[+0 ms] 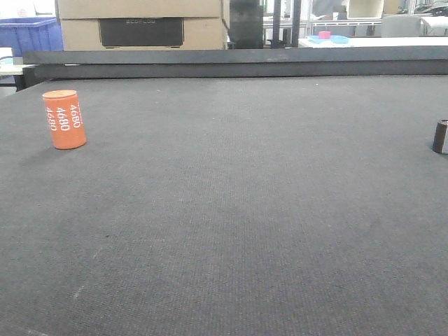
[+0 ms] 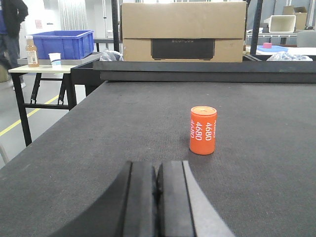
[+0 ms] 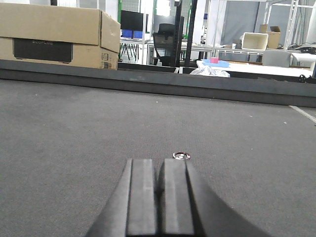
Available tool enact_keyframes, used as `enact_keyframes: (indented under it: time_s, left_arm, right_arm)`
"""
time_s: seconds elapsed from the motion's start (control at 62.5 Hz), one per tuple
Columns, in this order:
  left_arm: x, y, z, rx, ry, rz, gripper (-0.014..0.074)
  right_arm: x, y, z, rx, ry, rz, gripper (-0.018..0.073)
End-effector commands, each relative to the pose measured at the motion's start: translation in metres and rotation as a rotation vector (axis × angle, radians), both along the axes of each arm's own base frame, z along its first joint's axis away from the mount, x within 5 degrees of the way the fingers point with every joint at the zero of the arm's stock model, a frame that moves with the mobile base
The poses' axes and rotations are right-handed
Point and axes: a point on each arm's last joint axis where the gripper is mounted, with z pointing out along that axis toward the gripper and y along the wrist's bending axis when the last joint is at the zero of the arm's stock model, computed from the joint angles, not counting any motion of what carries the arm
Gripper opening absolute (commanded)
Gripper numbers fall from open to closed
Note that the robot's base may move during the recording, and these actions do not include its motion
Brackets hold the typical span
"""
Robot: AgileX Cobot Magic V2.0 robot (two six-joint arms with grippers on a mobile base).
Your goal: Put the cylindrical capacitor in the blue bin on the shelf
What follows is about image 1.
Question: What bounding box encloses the dark brown cylindrical capacitor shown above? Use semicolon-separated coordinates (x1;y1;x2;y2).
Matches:
432;119;448;155

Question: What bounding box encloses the white background table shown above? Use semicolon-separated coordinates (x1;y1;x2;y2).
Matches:
298;36;447;48

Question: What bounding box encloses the small pink block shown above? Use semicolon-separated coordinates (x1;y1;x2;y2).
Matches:
318;31;331;39

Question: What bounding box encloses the flat blue tray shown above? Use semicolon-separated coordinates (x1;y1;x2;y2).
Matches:
307;35;351;44

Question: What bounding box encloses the black foam border strip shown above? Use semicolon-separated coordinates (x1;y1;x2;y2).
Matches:
22;45;447;80

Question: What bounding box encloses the upper cardboard box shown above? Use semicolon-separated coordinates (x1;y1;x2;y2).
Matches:
57;0;230;19

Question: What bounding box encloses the blue plastic crate background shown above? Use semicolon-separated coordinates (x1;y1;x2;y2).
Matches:
1;16;64;57

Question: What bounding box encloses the black metal rack frame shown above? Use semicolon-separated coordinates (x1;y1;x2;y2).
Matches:
272;0;302;49

